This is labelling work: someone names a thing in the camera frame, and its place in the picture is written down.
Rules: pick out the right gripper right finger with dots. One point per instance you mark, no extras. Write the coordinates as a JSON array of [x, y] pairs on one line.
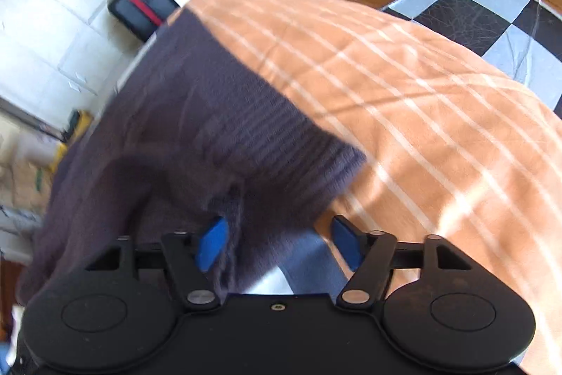
[[349, 241]]

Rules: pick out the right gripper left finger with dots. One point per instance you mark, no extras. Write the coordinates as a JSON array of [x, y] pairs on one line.
[[211, 244]]

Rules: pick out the dark purple knit sweater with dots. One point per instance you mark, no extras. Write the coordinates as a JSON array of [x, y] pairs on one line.
[[78, 223]]

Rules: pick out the orange plaid blanket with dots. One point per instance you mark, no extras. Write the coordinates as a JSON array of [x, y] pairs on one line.
[[454, 147]]

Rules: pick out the brown cardboard box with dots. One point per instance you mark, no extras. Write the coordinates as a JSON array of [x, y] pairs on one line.
[[25, 186]]

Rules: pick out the white cabinet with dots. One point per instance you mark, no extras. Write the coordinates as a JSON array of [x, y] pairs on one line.
[[61, 55]]

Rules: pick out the navy red suitcase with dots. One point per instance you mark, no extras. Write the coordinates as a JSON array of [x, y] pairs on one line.
[[142, 17]]

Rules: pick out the black white checkered mat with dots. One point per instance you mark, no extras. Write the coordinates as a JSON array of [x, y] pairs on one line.
[[520, 37]]

